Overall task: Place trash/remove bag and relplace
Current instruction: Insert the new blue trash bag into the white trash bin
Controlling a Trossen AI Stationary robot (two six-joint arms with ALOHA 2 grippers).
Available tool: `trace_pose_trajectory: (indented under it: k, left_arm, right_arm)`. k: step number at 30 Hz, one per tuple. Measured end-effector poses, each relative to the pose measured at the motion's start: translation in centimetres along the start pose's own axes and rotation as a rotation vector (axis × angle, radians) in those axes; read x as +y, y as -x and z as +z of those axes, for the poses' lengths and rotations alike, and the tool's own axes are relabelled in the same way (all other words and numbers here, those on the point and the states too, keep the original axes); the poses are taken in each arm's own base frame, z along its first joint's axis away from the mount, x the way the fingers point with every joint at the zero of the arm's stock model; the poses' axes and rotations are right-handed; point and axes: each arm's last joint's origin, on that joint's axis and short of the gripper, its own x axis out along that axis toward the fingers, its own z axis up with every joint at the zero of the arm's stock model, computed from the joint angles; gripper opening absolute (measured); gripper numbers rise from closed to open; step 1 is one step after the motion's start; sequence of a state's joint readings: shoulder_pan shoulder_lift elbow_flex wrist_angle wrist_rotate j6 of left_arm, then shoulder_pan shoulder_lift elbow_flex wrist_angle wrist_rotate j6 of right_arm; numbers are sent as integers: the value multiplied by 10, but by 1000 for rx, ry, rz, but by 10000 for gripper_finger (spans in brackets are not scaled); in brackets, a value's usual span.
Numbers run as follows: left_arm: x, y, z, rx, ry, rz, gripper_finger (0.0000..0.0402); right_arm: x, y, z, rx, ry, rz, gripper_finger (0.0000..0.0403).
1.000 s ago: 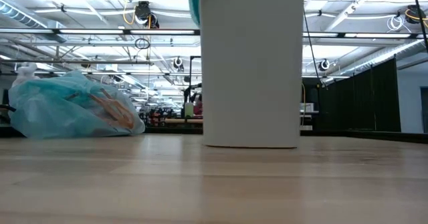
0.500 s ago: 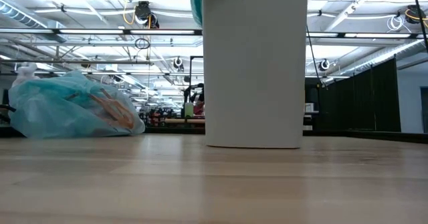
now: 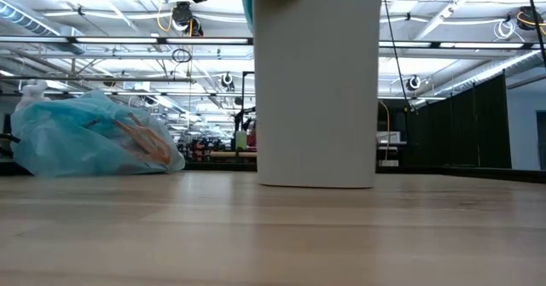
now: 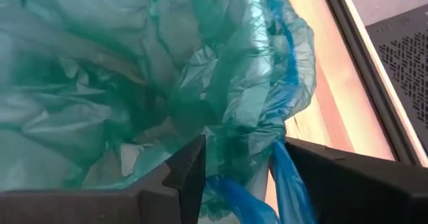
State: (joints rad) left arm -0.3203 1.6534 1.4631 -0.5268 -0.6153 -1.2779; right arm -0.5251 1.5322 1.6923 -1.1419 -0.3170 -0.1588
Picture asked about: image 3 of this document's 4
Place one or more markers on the background robot workstation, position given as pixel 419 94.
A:
pixel 222 154

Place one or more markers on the black partition wall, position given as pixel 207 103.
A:
pixel 460 124

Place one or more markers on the large teal bag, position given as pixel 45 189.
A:
pixel 246 0

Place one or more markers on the thin black pole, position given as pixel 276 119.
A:
pixel 535 17

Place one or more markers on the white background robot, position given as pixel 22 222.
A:
pixel 32 91

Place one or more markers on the green background box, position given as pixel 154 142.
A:
pixel 241 141

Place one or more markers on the light blue trash bag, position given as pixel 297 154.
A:
pixel 77 141

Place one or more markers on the black monitor screen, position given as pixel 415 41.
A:
pixel 396 115

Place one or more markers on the black background rig frame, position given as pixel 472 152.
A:
pixel 243 106

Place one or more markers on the white plastic trash bin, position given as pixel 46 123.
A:
pixel 317 85

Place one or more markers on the black aluminium table frame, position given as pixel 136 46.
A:
pixel 222 166

